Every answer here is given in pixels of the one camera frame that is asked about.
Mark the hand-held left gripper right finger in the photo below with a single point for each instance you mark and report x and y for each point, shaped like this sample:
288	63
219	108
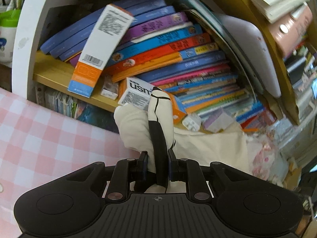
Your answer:
172	164

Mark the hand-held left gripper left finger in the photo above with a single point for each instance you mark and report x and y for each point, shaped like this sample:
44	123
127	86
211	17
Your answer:
145	164

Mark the beige t-shirt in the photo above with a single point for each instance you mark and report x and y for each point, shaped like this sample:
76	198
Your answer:
133	129

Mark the white power adapter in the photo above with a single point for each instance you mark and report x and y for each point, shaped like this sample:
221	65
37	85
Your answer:
192	122

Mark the white labelled card box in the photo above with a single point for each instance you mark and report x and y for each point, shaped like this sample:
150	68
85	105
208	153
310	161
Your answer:
220	120

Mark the orange white toothpaste box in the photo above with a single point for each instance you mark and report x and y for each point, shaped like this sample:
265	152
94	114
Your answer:
138	91

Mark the small white carton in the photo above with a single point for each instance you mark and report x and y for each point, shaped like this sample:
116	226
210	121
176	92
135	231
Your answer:
109	88

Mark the white pink plush rabbit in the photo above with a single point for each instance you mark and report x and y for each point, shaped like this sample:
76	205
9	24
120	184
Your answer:
265	153

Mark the row of colourful books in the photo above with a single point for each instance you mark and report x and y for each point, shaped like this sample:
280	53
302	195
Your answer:
193	67

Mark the bundle of thin booklets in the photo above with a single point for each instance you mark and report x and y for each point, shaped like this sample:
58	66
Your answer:
62	103

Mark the tall white orange box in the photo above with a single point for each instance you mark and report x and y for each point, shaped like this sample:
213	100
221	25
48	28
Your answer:
101	49

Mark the white tablet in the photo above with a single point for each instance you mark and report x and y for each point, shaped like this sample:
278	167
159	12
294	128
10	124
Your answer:
252	54

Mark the white wooden bookshelf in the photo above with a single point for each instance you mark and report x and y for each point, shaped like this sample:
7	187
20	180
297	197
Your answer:
27	29

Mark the white green plastic tub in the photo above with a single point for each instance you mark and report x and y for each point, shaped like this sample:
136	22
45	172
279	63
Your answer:
8	37

